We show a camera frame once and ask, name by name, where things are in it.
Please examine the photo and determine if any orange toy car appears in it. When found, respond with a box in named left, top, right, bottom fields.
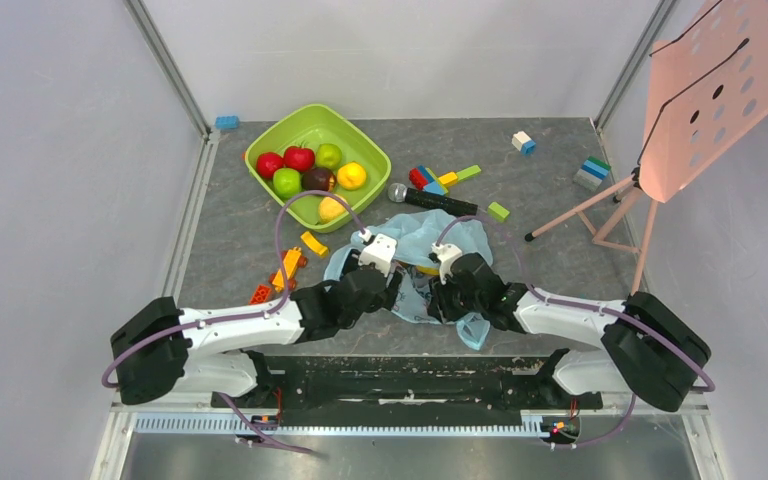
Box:
left=269, top=247, right=308, bottom=293

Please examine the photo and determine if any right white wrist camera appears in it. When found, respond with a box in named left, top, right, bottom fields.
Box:
left=429, top=243, right=463, bottom=285

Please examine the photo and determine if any pink music stand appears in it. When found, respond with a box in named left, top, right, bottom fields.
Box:
left=525, top=1, right=768, bottom=290

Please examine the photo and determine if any light blue printed plastic bag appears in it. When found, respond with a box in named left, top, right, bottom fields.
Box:
left=323, top=210, right=493, bottom=350

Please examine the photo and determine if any grey blue green block stack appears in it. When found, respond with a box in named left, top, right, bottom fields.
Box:
left=573, top=156, right=612, bottom=191

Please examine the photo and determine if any green fake apple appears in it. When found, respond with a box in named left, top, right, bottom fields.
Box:
left=272, top=167, right=303, bottom=200

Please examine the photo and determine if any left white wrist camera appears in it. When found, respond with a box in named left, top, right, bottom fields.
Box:
left=358, top=229, right=398, bottom=278

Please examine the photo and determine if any green plastic basin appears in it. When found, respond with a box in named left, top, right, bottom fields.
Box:
left=242, top=104, right=392, bottom=213

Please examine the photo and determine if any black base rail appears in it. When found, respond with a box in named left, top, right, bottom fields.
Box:
left=233, top=354, right=603, bottom=427

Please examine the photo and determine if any multicolour toy block stack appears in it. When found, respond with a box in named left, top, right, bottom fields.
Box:
left=408, top=165, right=482, bottom=196

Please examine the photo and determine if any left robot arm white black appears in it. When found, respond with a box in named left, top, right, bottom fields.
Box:
left=110, top=266, right=402, bottom=408

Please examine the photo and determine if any yellow green fake mango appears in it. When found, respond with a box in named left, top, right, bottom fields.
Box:
left=315, top=143, right=343, bottom=170

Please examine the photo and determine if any yellow fake banana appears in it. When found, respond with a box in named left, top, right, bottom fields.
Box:
left=415, top=266, right=439, bottom=276

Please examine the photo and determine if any red fake apple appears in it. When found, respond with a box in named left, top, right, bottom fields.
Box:
left=255, top=152, right=285, bottom=181

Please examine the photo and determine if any black toy microphone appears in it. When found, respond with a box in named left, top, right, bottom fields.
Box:
left=387, top=183, right=479, bottom=217

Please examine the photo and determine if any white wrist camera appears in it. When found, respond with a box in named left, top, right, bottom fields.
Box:
left=358, top=229, right=398, bottom=278
left=429, top=243, right=463, bottom=285

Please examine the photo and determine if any yellow fake pear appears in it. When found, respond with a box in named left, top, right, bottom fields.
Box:
left=336, top=162, right=368, bottom=191

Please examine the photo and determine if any small green toy block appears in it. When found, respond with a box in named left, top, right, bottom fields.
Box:
left=487, top=202, right=510, bottom=223

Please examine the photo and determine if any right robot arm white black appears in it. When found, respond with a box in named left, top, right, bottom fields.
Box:
left=428, top=245, right=712, bottom=412

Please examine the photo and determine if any yellow curved toy block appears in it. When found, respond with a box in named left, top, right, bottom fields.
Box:
left=300, top=231, right=330, bottom=258

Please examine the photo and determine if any dark purple fake fruit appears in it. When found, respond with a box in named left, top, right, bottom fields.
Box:
left=301, top=167, right=337, bottom=192

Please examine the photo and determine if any white blue toy block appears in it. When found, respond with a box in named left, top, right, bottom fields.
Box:
left=511, top=131, right=537, bottom=156

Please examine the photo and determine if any red fake tomato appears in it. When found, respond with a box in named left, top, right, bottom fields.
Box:
left=283, top=145, right=315, bottom=173

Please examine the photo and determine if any yellow fake fruit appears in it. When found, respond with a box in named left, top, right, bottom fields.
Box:
left=317, top=195, right=346, bottom=224

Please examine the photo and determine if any red flat toy block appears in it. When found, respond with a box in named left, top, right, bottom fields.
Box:
left=249, top=284, right=274, bottom=305

